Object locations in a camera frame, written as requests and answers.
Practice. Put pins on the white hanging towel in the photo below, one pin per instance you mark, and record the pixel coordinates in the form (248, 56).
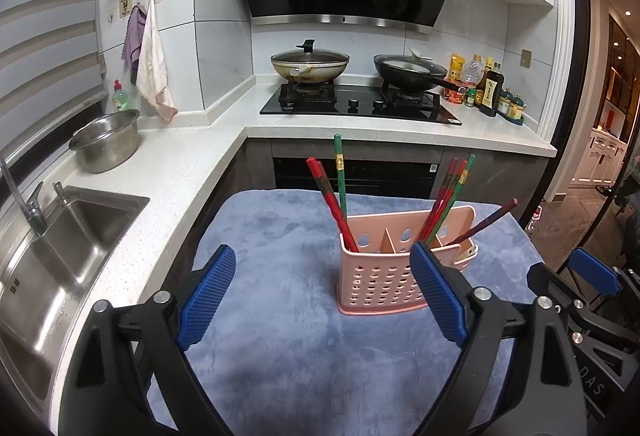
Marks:
(152, 76)

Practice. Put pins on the small green-capped jar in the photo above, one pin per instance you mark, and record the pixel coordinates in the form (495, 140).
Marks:
(470, 97)

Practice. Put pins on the black gas cooktop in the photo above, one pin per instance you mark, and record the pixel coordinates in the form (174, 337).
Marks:
(357, 101)

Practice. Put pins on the stainless steel bowl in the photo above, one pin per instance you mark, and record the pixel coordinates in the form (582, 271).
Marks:
(107, 142)

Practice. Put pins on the pink perforated utensil basket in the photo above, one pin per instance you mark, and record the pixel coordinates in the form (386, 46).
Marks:
(377, 278)

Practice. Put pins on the grey lower cabinets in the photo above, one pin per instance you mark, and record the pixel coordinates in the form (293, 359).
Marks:
(495, 176)

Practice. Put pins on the built-in black oven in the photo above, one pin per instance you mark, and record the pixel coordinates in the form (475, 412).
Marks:
(364, 177)

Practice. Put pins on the yellow seasoning packet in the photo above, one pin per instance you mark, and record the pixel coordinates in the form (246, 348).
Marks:
(456, 64)

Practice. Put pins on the window roller blind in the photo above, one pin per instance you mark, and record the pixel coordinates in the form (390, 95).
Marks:
(49, 66)

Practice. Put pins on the green dish soap bottle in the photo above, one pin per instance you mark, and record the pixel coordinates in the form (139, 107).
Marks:
(120, 98)

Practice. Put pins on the green chopstick with yellow band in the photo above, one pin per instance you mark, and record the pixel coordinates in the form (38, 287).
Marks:
(340, 172)

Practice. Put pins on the lidded wok with handle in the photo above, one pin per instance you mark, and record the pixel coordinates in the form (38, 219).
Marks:
(309, 65)

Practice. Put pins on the dark maroon chopstick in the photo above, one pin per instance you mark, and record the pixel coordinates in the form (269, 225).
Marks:
(486, 222)

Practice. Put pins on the clear plastic bottle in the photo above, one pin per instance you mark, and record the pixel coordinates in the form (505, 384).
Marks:
(472, 72)

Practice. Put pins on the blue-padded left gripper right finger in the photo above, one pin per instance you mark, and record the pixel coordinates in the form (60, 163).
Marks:
(443, 289)

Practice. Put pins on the blue-grey fleece mat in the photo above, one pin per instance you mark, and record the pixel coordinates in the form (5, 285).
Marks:
(280, 359)

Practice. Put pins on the dark soy sauce bottle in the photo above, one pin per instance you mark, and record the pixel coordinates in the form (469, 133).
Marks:
(492, 90)

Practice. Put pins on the dark red patterned chopstick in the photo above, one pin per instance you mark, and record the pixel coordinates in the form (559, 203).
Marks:
(426, 228)

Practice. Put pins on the stainless steel sink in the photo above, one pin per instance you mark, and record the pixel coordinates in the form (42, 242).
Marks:
(46, 279)

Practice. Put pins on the oil bottle on floor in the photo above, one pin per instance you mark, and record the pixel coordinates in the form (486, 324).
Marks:
(532, 224)

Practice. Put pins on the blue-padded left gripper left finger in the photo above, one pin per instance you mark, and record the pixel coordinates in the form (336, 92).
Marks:
(201, 293)

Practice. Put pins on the black frying pan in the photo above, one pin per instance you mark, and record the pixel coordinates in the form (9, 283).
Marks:
(412, 75)

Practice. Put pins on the purple hanging cloth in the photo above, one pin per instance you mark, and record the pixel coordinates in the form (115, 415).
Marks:
(131, 48)

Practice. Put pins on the chrome sink faucet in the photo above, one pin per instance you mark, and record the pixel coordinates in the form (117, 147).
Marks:
(30, 208)

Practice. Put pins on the teal condiment jar set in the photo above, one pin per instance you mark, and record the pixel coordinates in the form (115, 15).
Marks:
(511, 107)

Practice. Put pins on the brown wall switch plate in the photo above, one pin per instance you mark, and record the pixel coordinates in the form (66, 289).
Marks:
(526, 58)

